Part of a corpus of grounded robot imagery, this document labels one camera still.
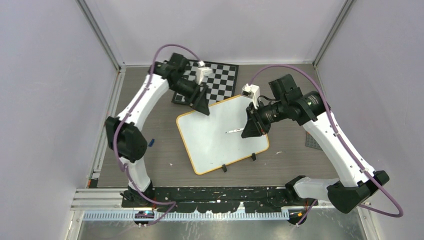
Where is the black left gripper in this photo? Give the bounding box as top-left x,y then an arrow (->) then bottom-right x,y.
170,77 -> 210,115

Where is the blue marker cap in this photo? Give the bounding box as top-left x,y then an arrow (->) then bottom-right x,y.
148,138 -> 155,147

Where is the white blue marker pen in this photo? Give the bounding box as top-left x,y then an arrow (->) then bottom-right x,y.
225,127 -> 244,134

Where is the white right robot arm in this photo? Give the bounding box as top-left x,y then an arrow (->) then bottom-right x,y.
241,74 -> 390,214

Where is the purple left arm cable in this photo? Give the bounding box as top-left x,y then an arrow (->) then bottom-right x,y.
112,43 -> 205,226

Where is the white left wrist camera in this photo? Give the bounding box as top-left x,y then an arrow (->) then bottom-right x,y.
195,60 -> 214,85

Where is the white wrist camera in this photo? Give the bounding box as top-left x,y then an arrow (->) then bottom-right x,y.
195,60 -> 214,85
241,84 -> 260,109

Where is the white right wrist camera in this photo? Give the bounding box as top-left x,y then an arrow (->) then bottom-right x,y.
241,84 -> 260,109

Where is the white toothed cable rail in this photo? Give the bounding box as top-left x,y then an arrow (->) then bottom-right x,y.
82,209 -> 290,222

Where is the black white chessboard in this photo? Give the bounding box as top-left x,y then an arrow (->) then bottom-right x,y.
171,60 -> 239,105

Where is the yellow framed whiteboard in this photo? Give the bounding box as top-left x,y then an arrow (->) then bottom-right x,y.
176,95 -> 270,175

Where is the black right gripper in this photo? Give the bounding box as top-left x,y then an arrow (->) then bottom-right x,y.
241,98 -> 288,138

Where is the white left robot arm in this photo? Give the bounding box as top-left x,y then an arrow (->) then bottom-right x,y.
104,53 -> 213,207

